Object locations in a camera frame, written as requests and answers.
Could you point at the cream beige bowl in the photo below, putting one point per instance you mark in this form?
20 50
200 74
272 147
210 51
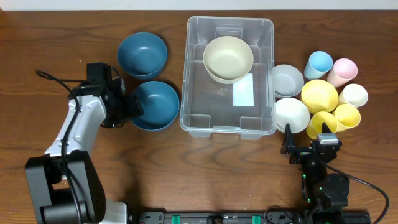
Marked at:
228 59

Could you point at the pink cup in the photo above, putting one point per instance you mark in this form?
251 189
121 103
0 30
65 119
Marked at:
342 72

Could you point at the clear plastic storage container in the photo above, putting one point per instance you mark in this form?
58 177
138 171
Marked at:
207 106

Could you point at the yellow cup front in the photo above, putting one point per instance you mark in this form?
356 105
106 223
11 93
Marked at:
315 125

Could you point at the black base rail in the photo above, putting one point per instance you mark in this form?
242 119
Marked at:
269 217

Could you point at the yellow small bowl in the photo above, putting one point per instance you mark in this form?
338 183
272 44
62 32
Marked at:
319 95

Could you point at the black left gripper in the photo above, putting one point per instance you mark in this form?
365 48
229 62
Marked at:
134 107

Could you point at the yellow cup right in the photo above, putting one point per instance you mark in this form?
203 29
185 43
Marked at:
347 117

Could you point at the dark blue bowl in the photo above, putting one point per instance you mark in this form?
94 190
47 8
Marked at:
142 55
160 104

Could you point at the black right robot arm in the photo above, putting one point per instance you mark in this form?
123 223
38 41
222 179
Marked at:
326 192

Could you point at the yellow cup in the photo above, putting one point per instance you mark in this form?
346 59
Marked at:
315 125
347 117

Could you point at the light blue cup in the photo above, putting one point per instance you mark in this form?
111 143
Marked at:
318 64

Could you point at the white small bowl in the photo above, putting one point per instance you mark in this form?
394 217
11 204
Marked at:
293 112

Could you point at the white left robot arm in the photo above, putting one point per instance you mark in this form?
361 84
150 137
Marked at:
63 183

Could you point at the white label in container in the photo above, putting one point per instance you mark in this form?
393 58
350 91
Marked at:
243 91

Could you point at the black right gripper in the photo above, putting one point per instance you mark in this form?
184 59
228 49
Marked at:
288 147

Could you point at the cream white cup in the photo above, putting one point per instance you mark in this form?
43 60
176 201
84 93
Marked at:
353 94

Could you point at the grey small bowl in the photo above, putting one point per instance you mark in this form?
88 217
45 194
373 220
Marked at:
288 81

